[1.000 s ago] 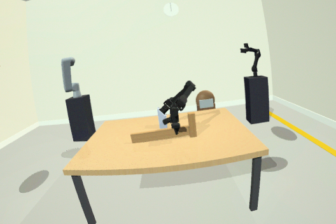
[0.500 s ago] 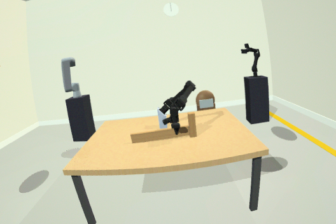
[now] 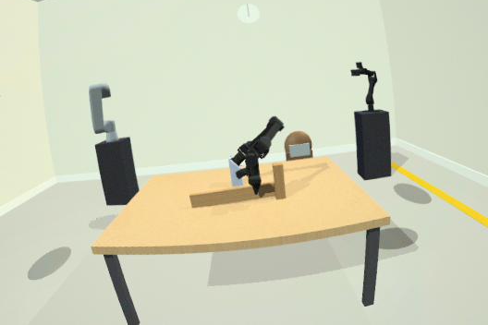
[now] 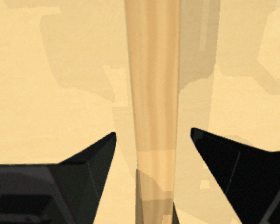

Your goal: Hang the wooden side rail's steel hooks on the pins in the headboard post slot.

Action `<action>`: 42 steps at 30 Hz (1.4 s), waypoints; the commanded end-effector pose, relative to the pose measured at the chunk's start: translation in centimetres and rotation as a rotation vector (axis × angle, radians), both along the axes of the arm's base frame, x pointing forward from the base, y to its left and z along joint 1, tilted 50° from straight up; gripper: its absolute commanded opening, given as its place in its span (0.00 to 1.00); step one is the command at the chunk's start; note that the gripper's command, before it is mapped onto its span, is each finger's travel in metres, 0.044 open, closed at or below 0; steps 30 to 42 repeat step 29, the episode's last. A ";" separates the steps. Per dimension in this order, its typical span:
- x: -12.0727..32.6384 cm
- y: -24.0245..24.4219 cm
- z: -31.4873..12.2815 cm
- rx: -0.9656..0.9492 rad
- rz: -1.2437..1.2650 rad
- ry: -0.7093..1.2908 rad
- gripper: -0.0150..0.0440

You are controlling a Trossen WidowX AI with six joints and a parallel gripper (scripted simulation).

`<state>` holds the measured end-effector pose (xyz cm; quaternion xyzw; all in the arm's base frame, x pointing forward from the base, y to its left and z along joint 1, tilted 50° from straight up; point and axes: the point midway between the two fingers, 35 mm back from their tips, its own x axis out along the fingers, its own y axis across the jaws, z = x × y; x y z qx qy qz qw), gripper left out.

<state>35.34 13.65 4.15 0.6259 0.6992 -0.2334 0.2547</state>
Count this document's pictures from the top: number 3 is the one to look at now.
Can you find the wooden post with slot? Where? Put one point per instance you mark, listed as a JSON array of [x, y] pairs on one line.
[[279, 181]]

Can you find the light wooden board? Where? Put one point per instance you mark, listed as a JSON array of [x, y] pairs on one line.
[[231, 195]]

